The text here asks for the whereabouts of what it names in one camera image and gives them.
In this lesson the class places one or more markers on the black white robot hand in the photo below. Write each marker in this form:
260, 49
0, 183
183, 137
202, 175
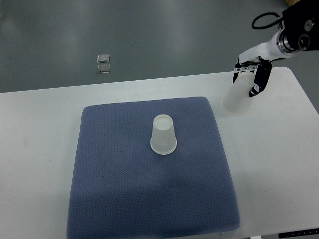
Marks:
258, 60

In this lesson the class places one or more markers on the white paper cup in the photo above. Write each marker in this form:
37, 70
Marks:
237, 101
163, 140

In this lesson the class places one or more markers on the wooden box corner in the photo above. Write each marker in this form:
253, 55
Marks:
291, 2

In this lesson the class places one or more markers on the lower metal floor plate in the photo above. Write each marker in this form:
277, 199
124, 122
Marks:
103, 68

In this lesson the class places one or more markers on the metal floor plate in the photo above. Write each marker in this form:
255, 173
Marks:
103, 68
103, 58

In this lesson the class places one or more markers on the upper metal floor plate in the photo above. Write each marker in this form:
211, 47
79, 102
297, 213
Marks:
103, 58

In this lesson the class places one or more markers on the black table control panel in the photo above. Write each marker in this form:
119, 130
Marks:
301, 233

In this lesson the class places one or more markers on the blue textured mat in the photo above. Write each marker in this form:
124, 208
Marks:
122, 189

